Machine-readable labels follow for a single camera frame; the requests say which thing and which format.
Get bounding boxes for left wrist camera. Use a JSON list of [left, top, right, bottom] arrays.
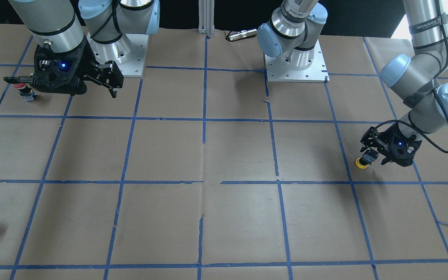
[[360, 124, 422, 167]]

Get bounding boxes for aluminium frame post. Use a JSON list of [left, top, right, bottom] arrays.
[[198, 0, 215, 37]]

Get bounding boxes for red push button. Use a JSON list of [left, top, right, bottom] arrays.
[[14, 83, 36, 102]]

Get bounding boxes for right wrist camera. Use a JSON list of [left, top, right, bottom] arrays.
[[3, 43, 90, 96]]

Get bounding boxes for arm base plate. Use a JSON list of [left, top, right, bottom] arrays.
[[264, 41, 330, 83], [88, 34, 151, 78]]

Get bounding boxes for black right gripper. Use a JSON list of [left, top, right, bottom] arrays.
[[75, 43, 124, 98]]

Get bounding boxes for yellow push button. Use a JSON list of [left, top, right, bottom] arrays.
[[355, 149, 379, 170]]

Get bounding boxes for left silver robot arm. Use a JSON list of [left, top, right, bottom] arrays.
[[257, 0, 448, 138]]

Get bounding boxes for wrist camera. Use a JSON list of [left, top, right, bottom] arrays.
[[3, 43, 90, 96], [360, 124, 422, 167]]

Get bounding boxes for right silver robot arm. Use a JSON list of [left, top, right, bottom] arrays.
[[4, 0, 161, 100]]

